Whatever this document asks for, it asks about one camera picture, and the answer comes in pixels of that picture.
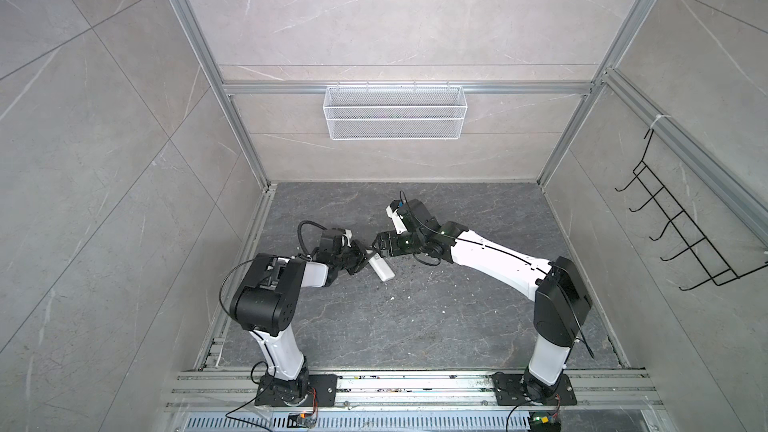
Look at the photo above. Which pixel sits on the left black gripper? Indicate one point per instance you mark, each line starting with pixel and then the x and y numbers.
pixel 363 258

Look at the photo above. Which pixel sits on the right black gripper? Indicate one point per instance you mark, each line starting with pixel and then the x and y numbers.
pixel 391 236

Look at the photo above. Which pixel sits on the white remote control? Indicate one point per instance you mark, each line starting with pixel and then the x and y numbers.
pixel 380 267

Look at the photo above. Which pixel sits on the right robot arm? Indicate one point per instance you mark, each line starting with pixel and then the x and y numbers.
pixel 561 302

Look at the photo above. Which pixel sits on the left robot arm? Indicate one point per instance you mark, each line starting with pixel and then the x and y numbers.
pixel 265 301

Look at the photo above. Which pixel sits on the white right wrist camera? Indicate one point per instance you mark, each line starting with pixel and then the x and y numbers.
pixel 396 219

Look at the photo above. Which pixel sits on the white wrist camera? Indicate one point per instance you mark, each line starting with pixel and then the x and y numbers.
pixel 346 238
pixel 396 219

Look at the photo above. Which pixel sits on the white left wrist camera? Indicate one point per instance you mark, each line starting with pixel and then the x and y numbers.
pixel 346 238

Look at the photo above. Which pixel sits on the white wire mesh basket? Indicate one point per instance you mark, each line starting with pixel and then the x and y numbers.
pixel 416 112

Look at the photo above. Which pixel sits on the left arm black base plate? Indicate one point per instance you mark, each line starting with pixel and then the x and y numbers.
pixel 301 392

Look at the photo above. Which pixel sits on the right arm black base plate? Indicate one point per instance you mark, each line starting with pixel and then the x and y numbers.
pixel 525 389

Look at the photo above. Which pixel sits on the aluminium front rail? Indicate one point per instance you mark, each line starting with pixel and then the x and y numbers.
pixel 423 389

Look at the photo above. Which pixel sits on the black wire hook rack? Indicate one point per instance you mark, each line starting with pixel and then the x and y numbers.
pixel 695 243

